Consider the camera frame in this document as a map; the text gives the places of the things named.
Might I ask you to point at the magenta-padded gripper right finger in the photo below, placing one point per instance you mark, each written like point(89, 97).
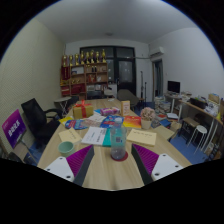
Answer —
point(163, 165)

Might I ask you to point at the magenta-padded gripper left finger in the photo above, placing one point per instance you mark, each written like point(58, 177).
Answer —
point(58, 166)

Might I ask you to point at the clear plastic water bottle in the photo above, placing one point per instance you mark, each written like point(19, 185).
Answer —
point(118, 140)

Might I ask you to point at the pale green cup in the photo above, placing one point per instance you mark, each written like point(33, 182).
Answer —
point(66, 148)

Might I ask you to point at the large kraft paper envelope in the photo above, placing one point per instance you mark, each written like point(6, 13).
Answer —
point(141, 137)

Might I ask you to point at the flat round red coaster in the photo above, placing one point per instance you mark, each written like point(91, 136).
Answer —
point(125, 157)

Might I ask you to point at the blue plastic packet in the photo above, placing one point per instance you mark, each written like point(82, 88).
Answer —
point(76, 124)

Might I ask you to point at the white printed booklet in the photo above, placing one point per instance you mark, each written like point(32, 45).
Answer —
point(93, 135)

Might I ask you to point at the white round stool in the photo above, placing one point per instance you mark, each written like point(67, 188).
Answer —
point(196, 129)

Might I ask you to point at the small wooden stool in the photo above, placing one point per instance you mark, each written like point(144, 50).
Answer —
point(189, 121)

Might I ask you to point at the black office chair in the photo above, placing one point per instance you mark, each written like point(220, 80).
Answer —
point(36, 120)

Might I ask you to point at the orange red book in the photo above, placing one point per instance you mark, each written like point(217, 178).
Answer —
point(132, 122)

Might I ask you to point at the potted flower bouquet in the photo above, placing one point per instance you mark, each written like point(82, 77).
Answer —
point(147, 114)

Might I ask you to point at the teal book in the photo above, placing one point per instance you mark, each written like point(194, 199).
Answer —
point(107, 138)

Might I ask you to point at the stack of books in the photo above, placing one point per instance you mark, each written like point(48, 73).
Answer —
point(163, 106)

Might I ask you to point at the purple sign board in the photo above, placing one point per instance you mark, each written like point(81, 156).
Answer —
point(13, 128)

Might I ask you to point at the yellow gift box, red ribbon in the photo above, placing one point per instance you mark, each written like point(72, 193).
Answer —
point(82, 110)

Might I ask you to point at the cluttered wooden side desk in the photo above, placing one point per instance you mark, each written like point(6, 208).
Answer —
point(200, 111)

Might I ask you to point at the small round side table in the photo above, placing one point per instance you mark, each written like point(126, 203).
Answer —
point(62, 99)

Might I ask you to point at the blue illustrated book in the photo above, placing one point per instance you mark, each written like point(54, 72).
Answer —
point(108, 121)

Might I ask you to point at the small upright carton box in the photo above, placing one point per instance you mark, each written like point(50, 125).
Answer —
point(125, 108)

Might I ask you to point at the pink patterned box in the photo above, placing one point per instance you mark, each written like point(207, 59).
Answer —
point(110, 111)

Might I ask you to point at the beige armchair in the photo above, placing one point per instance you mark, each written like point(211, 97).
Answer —
point(126, 96)

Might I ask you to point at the black computer monitor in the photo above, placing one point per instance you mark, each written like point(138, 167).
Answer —
point(173, 86)

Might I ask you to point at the wooden shelf unit with trophies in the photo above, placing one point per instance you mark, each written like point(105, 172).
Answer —
point(83, 76)

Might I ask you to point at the black glass double door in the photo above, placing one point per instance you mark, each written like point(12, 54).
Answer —
point(125, 71)

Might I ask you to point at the white wall air conditioner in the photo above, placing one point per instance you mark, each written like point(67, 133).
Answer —
point(156, 51)

